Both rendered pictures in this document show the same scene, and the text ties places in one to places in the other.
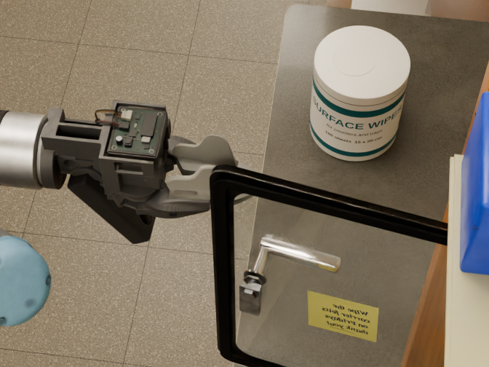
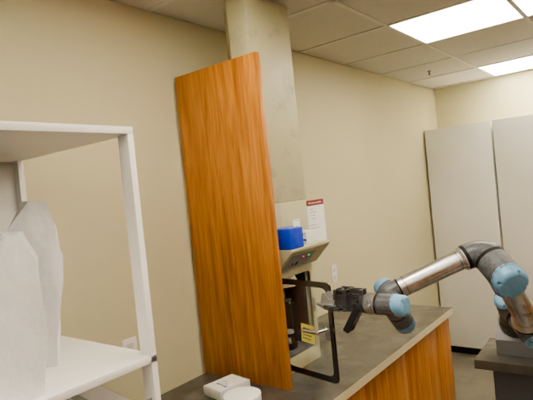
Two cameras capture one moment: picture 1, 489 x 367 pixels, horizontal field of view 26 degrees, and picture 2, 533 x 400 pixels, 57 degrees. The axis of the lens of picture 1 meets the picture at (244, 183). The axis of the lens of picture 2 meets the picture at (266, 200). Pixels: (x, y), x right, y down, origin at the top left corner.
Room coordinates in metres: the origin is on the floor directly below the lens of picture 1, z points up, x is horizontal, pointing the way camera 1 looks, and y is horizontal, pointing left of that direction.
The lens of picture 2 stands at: (2.31, 0.83, 1.77)
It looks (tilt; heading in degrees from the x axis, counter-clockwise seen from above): 1 degrees down; 211
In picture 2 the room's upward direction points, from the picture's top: 6 degrees counter-clockwise
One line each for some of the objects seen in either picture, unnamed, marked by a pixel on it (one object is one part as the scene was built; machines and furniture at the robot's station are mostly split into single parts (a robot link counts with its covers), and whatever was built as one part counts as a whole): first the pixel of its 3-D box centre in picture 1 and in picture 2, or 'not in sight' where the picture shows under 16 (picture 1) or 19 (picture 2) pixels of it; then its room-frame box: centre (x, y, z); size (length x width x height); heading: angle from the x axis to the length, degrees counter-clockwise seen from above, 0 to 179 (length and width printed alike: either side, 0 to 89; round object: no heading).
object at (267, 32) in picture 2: not in sight; (255, 105); (0.30, -0.38, 2.18); 0.32 x 0.25 x 0.93; 173
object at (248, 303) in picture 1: (250, 296); not in sight; (0.53, -0.01, 1.18); 0.02 x 0.02 x 0.06; 72
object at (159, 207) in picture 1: (167, 194); not in sight; (0.58, 0.08, 1.31); 0.09 x 0.05 x 0.02; 83
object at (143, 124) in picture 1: (108, 154); (350, 300); (0.61, 0.13, 1.34); 0.12 x 0.08 x 0.09; 83
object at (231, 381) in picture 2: not in sight; (227, 386); (0.65, -0.45, 0.96); 0.16 x 0.12 x 0.04; 164
